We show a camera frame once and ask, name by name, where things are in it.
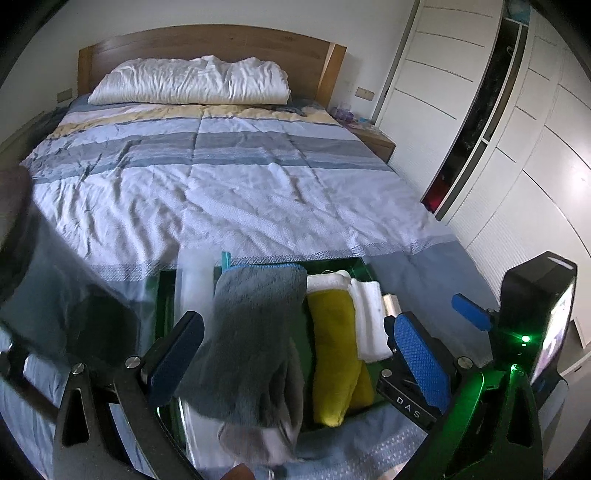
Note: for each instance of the dark grey towel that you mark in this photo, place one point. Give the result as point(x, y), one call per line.
point(249, 323)

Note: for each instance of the wall switch plate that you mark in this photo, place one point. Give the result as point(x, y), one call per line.
point(364, 93)
point(64, 95)

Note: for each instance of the clear zip bag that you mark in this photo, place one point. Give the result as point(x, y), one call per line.
point(198, 286)

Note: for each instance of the wooden headboard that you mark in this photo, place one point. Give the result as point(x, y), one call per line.
point(207, 41)

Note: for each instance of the small clutter on nightstand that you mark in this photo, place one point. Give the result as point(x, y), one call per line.
point(351, 117)

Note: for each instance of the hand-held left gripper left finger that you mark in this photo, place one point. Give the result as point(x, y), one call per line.
point(178, 355)

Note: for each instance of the yellow towel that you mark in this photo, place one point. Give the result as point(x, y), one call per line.
point(332, 350)

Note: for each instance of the green tray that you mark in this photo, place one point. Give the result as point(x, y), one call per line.
point(332, 267)

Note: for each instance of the wooden nightstand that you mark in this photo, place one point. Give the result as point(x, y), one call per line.
point(374, 143)

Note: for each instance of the white wardrobe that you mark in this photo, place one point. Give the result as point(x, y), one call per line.
point(508, 138)

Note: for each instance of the white pillow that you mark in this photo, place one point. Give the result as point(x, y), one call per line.
point(194, 81)

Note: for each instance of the striped duvet bed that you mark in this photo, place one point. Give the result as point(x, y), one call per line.
point(231, 194)

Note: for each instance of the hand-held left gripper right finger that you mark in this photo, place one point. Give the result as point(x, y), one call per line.
point(422, 360)

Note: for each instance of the white towel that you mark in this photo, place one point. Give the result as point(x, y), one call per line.
point(369, 323)

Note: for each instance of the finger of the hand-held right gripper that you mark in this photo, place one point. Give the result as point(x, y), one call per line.
point(406, 397)
point(471, 311)

